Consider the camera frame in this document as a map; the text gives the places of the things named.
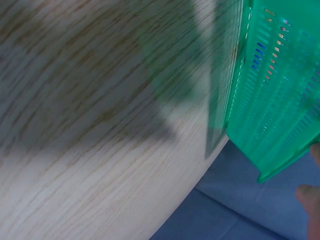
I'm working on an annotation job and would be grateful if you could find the person's right hand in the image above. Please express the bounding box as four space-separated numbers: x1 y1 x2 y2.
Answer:
295 142 320 240

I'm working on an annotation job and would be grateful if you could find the green slotted plastic basket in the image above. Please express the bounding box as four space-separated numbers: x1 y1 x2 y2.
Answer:
226 0 320 185

